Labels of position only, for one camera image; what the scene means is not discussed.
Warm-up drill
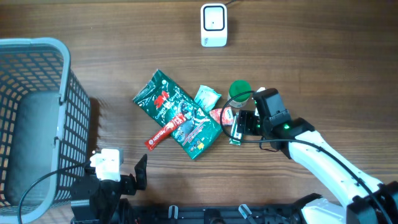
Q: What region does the green white small box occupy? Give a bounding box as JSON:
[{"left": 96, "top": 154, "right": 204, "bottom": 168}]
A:
[{"left": 229, "top": 113, "right": 242, "bottom": 146}]

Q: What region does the red orange candy packet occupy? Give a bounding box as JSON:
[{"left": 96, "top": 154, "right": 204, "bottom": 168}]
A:
[{"left": 209, "top": 107, "right": 234, "bottom": 126}]

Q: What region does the red Nescafe stick sachet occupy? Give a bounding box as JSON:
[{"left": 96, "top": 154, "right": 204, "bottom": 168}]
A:
[{"left": 145, "top": 113, "right": 186, "bottom": 151}]

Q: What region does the green lid jar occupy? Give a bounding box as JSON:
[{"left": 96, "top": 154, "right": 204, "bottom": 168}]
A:
[{"left": 228, "top": 80, "right": 252, "bottom": 108}]

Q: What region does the teal wet wipes packet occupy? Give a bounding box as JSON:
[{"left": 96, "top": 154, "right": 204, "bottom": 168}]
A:
[{"left": 194, "top": 85, "right": 221, "bottom": 112}]

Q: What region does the green 3M gloves bag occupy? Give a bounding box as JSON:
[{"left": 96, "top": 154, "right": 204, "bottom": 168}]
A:
[{"left": 133, "top": 70, "right": 221, "bottom": 159}]

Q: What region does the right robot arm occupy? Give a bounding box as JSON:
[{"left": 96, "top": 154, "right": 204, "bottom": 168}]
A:
[{"left": 239, "top": 88, "right": 397, "bottom": 223}]

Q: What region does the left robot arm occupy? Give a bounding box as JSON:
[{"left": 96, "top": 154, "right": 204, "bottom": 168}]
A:
[{"left": 70, "top": 154, "right": 147, "bottom": 224}]

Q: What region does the white barcode scanner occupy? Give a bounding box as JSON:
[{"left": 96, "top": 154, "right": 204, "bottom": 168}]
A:
[{"left": 200, "top": 3, "right": 228, "bottom": 47}]

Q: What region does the grey plastic basket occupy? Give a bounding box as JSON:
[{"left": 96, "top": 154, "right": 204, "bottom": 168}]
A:
[{"left": 1, "top": 37, "right": 91, "bottom": 223}]

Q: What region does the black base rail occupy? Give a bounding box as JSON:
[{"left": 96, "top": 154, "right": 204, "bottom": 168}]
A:
[{"left": 70, "top": 203, "right": 312, "bottom": 224}]

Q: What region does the black left camera cable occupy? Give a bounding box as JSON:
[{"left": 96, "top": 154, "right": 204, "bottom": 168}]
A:
[{"left": 17, "top": 160, "right": 93, "bottom": 224}]

